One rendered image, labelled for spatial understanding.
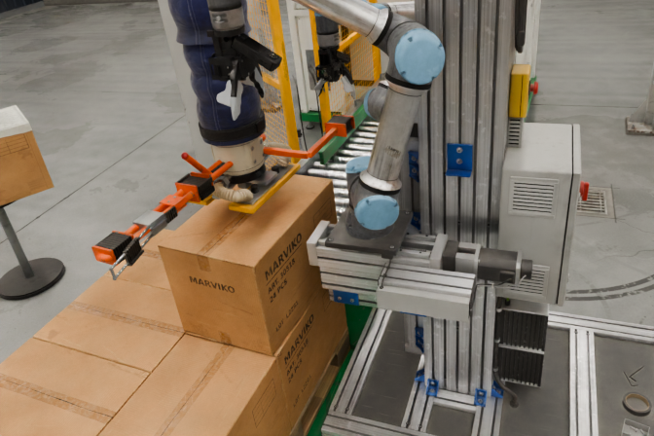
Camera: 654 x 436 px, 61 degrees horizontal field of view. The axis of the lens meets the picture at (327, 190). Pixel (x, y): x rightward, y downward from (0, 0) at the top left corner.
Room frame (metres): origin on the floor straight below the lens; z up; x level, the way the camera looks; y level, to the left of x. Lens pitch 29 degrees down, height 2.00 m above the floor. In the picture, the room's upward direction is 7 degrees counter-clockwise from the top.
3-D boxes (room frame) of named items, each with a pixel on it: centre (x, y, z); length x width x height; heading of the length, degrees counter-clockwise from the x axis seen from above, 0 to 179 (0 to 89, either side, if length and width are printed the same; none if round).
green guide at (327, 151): (3.62, -0.31, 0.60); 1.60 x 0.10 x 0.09; 154
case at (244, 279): (1.81, 0.29, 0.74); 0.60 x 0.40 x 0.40; 151
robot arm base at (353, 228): (1.46, -0.12, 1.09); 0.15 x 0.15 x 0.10
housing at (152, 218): (1.41, 0.52, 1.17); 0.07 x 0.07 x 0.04; 61
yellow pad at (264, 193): (1.77, 0.21, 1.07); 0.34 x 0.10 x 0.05; 151
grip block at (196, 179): (1.59, 0.42, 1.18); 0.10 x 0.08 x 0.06; 61
